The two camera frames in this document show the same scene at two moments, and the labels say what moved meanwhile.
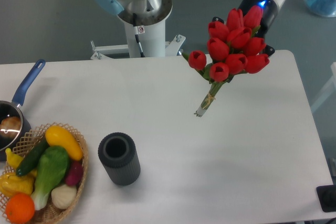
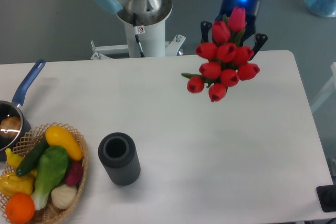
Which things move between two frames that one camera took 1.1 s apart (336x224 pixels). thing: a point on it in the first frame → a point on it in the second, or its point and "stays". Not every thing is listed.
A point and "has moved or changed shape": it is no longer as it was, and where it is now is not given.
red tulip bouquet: (233, 48) has moved or changed shape
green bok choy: (52, 167) stays
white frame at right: (330, 88) stays
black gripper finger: (217, 19) → (205, 27)
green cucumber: (32, 159) stays
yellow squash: (56, 136) stays
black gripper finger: (269, 50) → (260, 38)
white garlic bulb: (63, 196) stays
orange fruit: (20, 209) stays
